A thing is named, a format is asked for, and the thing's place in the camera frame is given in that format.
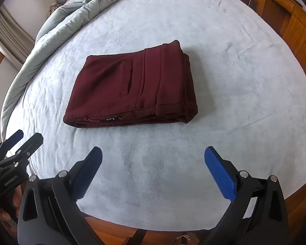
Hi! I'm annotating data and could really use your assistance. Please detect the beige curtain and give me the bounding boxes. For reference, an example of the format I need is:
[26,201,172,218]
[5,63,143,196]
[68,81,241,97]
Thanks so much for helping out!
[0,5,37,70]

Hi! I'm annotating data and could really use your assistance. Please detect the person's left hand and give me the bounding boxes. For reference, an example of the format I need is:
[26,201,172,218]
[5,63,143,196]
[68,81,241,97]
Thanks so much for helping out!
[0,186,23,222]

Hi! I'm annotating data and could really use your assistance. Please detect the grey comforter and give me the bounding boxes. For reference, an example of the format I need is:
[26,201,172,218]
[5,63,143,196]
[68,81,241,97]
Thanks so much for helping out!
[1,0,179,124]

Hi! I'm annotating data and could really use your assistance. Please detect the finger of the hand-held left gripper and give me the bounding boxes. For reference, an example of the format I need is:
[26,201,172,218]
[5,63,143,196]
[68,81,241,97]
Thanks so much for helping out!
[0,130,24,160]
[14,133,43,167]

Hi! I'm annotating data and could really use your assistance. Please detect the wooden cabinet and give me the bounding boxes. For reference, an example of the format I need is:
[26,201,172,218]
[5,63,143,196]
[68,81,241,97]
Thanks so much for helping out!
[252,0,306,87]

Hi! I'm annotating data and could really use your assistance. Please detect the white bed sheet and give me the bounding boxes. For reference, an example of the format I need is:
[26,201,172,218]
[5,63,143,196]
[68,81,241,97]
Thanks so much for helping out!
[0,0,306,231]

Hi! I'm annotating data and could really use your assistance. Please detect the olive patterned cloth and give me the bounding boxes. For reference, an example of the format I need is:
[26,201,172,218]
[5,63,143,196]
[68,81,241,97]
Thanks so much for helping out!
[48,0,72,16]

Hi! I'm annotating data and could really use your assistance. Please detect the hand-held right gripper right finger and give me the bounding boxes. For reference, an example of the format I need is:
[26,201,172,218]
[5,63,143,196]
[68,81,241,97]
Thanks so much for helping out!
[204,146,289,245]

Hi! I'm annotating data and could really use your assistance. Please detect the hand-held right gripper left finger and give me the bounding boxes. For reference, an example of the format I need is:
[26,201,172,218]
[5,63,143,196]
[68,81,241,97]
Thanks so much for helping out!
[17,147,104,245]

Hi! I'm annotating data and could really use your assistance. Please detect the maroon pants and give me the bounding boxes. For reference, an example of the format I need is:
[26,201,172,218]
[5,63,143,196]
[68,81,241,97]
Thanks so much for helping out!
[63,39,198,128]

